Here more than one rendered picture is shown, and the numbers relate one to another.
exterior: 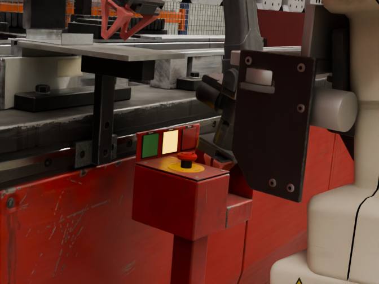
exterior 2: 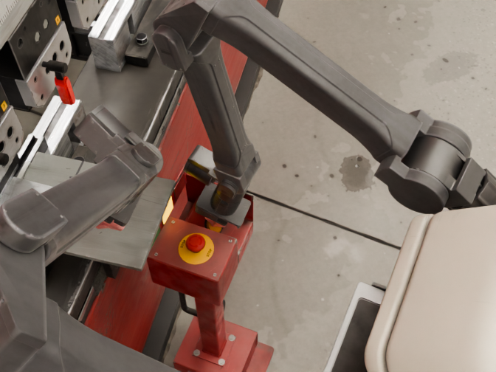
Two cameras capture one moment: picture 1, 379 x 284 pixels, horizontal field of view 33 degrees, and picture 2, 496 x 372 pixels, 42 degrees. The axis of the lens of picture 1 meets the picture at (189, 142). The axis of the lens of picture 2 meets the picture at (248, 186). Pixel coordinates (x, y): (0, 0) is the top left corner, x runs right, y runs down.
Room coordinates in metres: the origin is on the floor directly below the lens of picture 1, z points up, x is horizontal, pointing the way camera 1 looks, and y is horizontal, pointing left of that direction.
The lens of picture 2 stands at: (0.58, 0.09, 1.93)
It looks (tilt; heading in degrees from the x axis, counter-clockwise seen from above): 55 degrees down; 343
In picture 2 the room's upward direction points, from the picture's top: straight up
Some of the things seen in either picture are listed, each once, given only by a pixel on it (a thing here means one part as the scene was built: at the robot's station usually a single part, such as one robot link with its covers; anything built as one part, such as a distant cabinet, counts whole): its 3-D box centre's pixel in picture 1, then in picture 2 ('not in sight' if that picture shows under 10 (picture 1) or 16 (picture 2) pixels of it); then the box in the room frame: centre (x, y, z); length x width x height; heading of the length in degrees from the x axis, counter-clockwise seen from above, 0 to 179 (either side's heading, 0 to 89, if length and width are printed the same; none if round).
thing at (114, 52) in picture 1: (101, 49); (86, 208); (1.24, 0.18, 1.00); 0.26 x 0.18 x 0.01; 59
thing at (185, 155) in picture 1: (186, 162); (195, 245); (1.23, 0.00, 0.79); 0.04 x 0.04 x 0.04
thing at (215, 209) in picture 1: (195, 177); (201, 235); (1.27, -0.02, 0.75); 0.20 x 0.16 x 0.18; 142
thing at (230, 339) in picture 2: not in sight; (214, 345); (1.27, -0.02, 0.13); 0.10 x 0.10 x 0.01; 52
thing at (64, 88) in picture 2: not in sight; (60, 83); (1.42, 0.17, 1.12); 0.04 x 0.02 x 0.10; 59
